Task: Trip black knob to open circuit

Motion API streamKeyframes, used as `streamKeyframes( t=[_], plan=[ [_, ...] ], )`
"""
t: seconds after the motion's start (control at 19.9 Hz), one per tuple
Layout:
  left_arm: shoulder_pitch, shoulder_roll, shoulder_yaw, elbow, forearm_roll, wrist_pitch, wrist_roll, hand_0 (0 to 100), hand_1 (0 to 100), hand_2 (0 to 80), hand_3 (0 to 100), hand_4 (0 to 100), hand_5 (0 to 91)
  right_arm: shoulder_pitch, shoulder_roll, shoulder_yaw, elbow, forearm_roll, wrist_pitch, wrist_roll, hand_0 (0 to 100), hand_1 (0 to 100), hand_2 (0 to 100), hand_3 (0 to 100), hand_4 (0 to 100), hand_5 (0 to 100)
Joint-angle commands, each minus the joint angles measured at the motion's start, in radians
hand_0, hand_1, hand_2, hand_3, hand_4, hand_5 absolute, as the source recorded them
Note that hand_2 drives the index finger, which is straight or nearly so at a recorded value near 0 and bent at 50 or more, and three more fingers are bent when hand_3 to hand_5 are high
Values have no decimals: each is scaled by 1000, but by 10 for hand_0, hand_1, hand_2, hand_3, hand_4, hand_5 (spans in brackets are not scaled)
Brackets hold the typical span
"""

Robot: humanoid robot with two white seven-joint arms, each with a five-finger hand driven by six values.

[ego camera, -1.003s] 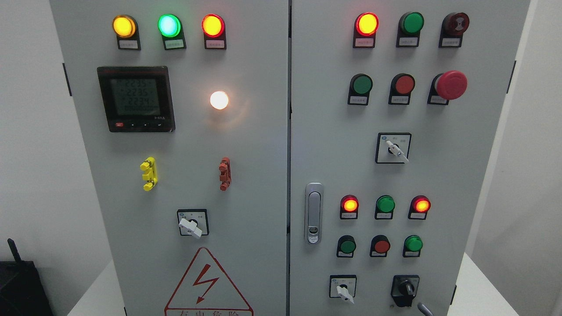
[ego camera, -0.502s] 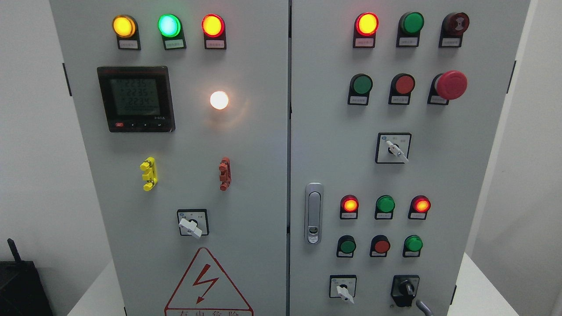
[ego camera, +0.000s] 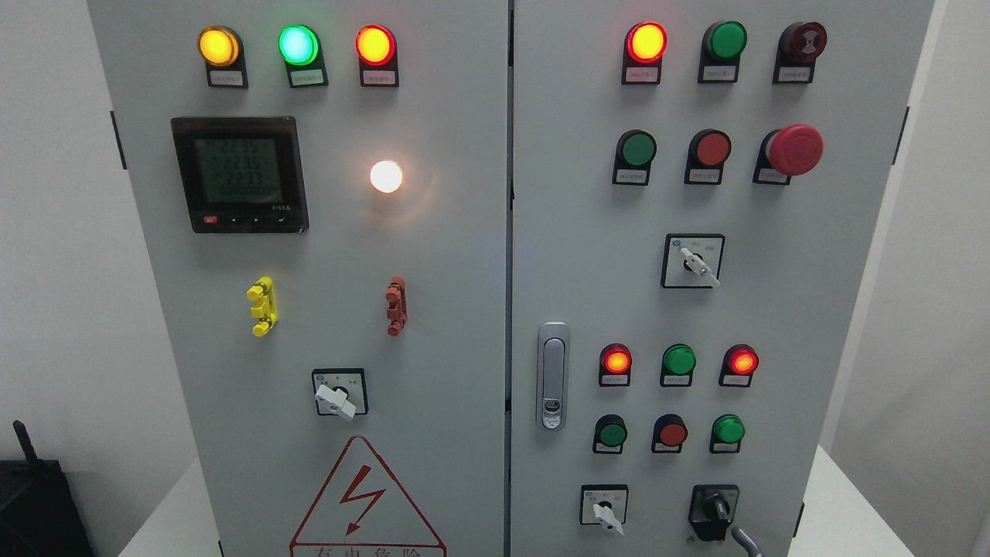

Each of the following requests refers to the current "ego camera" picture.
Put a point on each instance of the green lamp bottom right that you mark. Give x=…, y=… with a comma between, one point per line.
x=727, y=433

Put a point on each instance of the red push button upper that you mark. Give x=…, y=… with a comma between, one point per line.
x=707, y=152

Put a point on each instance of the green lit indicator lamp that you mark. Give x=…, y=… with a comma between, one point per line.
x=303, y=57

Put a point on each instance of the red lit lamp lower right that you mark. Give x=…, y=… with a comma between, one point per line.
x=738, y=366

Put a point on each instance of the red lit lamp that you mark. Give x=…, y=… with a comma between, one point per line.
x=615, y=366
x=738, y=366
x=643, y=50

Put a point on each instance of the red lit lamp left door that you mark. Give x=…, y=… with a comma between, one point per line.
x=377, y=52

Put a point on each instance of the white lit indicator lamp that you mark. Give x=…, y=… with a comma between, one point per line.
x=386, y=176

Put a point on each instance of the red lit lamp lower left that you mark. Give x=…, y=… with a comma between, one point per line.
x=615, y=366

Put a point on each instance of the red push button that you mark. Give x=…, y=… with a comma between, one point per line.
x=707, y=152
x=669, y=434

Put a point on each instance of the white selector switch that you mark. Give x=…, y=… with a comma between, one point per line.
x=692, y=261
x=605, y=505

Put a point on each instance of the white selector switch left door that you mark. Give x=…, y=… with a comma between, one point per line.
x=340, y=392

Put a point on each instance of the black digital power meter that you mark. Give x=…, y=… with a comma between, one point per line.
x=241, y=175

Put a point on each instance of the grey cabinet door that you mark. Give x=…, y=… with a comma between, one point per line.
x=590, y=254
x=435, y=392

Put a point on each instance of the red emergency stop mushroom button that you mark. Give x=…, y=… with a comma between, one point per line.
x=787, y=152

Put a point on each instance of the green push button upper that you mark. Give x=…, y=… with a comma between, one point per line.
x=634, y=153

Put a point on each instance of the red push button lower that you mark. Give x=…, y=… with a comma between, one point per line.
x=669, y=434

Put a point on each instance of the green lamp lower middle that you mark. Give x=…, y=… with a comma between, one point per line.
x=677, y=366

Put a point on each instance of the left grey cabinet door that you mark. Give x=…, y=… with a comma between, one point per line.
x=435, y=392

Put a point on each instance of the red lit lamp right top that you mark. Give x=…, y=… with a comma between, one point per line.
x=643, y=50

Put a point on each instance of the red terminal connector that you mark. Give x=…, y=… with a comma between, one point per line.
x=397, y=310

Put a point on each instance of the green push button lower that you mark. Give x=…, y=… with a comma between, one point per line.
x=609, y=435

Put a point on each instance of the yellow indicator lamp top left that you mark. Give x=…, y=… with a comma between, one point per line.
x=223, y=54

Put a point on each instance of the white selector switch right upper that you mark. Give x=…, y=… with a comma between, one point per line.
x=692, y=261

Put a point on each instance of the right grey cabinet door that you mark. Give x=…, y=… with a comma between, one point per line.
x=590, y=254

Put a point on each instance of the green lamp right top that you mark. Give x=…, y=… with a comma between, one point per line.
x=722, y=47

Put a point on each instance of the silver door lock handle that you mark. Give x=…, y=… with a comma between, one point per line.
x=552, y=373

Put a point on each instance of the black knob selector switch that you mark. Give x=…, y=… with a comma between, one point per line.
x=712, y=510

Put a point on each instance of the red high voltage warning sticker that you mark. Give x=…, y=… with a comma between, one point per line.
x=363, y=510

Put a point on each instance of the white selector switch right lower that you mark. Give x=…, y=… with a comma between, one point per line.
x=605, y=505

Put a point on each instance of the yellow terminal connector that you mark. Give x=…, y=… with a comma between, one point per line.
x=264, y=307

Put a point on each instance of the black device with antenna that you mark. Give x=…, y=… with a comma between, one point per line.
x=38, y=515

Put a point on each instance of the green push button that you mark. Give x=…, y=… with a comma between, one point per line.
x=634, y=153
x=609, y=435

